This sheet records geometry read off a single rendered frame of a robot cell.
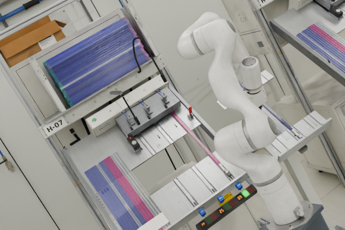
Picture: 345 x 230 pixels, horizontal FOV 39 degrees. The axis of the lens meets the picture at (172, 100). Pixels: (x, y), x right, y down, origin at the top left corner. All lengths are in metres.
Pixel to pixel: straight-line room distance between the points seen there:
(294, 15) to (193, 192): 1.32
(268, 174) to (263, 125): 0.19
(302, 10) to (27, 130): 2.31
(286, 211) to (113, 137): 1.12
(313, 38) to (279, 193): 1.35
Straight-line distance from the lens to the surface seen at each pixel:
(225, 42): 1.75
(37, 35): 2.91
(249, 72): 2.15
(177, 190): 2.38
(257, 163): 1.78
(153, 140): 2.54
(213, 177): 2.40
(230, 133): 1.74
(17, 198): 4.15
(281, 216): 1.85
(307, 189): 2.73
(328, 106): 3.04
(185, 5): 4.39
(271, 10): 3.21
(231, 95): 1.74
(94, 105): 2.61
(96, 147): 2.59
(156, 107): 2.59
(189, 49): 1.80
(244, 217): 2.80
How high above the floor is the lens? 1.62
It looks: 11 degrees down
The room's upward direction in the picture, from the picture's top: 29 degrees counter-clockwise
